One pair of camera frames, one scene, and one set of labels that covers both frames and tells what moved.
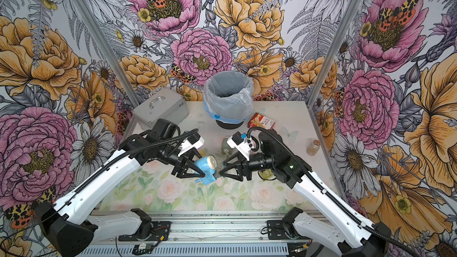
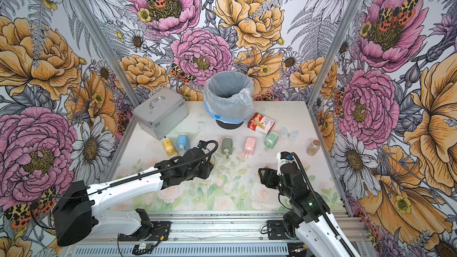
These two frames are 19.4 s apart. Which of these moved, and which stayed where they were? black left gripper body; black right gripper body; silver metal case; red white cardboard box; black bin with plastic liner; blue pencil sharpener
Moved: blue pencil sharpener; black right gripper body; black left gripper body
Stayed: silver metal case; black bin with plastic liner; red white cardboard box
